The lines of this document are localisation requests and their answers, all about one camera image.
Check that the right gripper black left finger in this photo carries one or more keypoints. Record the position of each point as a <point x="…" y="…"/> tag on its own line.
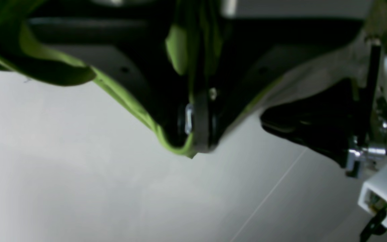
<point x="125" y="41"/>

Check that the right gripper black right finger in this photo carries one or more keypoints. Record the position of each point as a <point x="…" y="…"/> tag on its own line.
<point x="262" y="40"/>

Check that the green T-shirt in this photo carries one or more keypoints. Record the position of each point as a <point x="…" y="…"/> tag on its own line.
<point x="193" y="46"/>

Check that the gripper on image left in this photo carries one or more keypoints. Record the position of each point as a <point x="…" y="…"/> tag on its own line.
<point x="336" y="123"/>

